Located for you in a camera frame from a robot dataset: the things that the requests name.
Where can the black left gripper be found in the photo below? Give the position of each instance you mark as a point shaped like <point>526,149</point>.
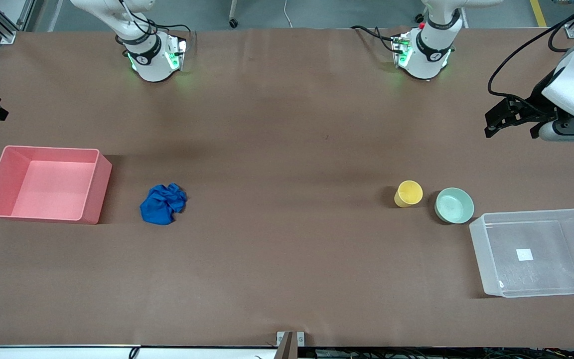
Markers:
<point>534,103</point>

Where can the mint green bowl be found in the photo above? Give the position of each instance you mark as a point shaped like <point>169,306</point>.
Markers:
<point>454,205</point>

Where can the yellow plastic cup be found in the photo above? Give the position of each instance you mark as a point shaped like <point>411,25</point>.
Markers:
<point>409,194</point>

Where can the blue cloth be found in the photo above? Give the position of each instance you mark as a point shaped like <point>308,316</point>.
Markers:
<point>160,204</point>

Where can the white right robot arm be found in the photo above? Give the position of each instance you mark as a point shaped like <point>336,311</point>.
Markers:
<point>150,60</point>

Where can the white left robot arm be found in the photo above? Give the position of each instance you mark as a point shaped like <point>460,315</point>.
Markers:
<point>424,55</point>

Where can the clear plastic box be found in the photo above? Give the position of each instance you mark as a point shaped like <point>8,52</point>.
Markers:
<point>556,234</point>

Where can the pink plastic bin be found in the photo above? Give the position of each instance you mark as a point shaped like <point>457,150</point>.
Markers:
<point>48,184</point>

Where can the yellow floor tape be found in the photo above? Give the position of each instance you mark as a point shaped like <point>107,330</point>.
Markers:
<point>538,14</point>

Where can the white square sticker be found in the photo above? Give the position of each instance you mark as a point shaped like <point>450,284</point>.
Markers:
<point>524,255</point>

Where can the white table edge bar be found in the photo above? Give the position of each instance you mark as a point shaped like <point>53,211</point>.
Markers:
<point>68,353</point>

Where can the black caster wheel leg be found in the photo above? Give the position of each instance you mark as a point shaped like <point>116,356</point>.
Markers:
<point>234,22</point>

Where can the aluminium frame profile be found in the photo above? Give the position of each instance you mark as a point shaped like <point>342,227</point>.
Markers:
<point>9,36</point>

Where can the grey metal table bracket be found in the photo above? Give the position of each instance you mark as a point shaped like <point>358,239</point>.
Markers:
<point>287,346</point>

